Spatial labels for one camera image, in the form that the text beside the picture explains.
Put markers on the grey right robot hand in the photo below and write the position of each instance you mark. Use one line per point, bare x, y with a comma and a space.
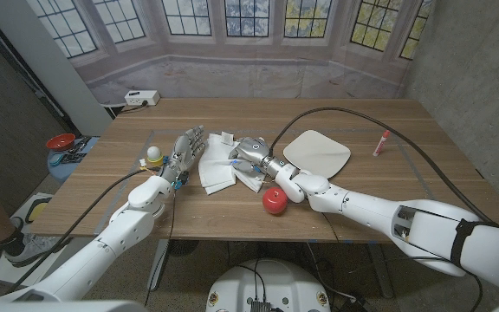
251, 151

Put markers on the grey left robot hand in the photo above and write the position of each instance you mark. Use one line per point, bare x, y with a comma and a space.
186, 149

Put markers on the white cloth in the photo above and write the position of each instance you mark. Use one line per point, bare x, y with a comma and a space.
217, 167

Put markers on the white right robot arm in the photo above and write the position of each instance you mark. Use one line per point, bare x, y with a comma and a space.
384, 212

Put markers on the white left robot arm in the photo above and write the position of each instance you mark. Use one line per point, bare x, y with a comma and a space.
102, 242

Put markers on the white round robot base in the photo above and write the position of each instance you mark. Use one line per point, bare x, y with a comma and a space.
271, 286

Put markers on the red apple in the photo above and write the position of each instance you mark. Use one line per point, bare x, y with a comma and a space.
274, 201

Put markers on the cream square dish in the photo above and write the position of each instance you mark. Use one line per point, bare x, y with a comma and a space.
316, 151

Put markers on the black hand tools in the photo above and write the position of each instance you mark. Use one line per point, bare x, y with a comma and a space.
76, 149

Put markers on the white ball on yellow base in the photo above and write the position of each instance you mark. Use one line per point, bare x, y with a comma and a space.
154, 154

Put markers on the white power strip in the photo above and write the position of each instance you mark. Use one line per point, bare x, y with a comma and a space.
141, 98

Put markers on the printed window backdrop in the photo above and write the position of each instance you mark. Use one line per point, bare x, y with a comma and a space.
241, 73

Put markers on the grey table leg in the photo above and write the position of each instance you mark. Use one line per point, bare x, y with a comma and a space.
380, 271
158, 264

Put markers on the blue round stool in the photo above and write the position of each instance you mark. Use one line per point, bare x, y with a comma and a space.
65, 171

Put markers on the red bowl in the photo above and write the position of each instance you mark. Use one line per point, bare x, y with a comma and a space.
60, 142

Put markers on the red capped white marker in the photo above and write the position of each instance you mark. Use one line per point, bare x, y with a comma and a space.
380, 144

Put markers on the white floor mat yellow print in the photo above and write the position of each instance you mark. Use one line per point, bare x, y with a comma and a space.
25, 212

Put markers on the grey sneaker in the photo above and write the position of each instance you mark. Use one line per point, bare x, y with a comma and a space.
35, 248

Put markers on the white robot torso edge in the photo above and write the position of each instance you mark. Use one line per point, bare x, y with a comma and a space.
59, 307

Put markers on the dark perforated wall panel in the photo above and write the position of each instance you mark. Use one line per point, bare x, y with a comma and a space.
7, 125

